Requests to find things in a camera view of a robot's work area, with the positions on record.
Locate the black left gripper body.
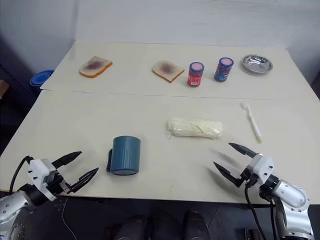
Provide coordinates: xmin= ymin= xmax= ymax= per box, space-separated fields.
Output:
xmin=46 ymin=169 xmax=76 ymax=198

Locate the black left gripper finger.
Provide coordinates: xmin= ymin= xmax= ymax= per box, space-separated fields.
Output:
xmin=51 ymin=150 xmax=83 ymax=172
xmin=70 ymin=167 xmax=100 ymax=194

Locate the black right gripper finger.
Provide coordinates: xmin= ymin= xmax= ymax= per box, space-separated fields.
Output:
xmin=212 ymin=161 xmax=243 ymax=187
xmin=228 ymin=142 xmax=259 ymax=159

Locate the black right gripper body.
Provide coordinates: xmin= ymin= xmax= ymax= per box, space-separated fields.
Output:
xmin=234 ymin=167 xmax=261 ymax=188

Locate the white toothbrush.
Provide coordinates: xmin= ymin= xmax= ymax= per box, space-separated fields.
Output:
xmin=240 ymin=101 xmax=264 ymax=144

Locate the rolled white towel in wrap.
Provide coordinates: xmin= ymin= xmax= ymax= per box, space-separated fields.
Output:
xmin=166 ymin=117 xmax=224 ymax=141

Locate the blue label jam jar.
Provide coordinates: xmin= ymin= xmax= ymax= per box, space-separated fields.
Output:
xmin=213 ymin=57 xmax=235 ymax=83

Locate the blue plates stack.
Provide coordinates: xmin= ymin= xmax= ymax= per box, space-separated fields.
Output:
xmin=30 ymin=69 xmax=55 ymax=87

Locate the round metal bowl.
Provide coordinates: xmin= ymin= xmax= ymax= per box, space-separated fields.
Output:
xmin=240 ymin=54 xmax=274 ymax=75

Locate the red label jam jar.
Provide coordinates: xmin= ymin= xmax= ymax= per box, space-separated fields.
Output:
xmin=187 ymin=61 xmax=205 ymax=88

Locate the bread slice with jam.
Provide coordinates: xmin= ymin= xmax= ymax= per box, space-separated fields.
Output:
xmin=151 ymin=59 xmax=186 ymax=84
xmin=78 ymin=55 xmax=114 ymax=80

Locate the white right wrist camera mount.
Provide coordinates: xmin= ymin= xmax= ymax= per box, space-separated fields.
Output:
xmin=246 ymin=152 xmax=275 ymax=185

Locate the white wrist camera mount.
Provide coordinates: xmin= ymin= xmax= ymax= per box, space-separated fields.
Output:
xmin=27 ymin=158 xmax=60 ymax=202
xmin=246 ymin=152 xmax=275 ymax=185

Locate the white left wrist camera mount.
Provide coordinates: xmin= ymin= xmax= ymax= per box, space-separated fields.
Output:
xmin=27 ymin=158 xmax=60 ymax=202

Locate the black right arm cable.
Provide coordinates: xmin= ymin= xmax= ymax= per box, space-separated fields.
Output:
xmin=243 ymin=183 xmax=280 ymax=240

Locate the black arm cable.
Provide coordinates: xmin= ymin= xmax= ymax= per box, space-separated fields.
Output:
xmin=243 ymin=183 xmax=280 ymax=240
xmin=9 ymin=155 xmax=35 ymax=194

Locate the thin white cord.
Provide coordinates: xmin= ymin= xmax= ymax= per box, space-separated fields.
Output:
xmin=61 ymin=197 xmax=77 ymax=240

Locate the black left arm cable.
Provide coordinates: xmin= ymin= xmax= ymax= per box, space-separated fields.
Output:
xmin=9 ymin=155 xmax=35 ymax=194

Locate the blue ribbed cup with handle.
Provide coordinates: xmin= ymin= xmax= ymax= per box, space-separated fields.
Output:
xmin=105 ymin=135 xmax=142 ymax=175

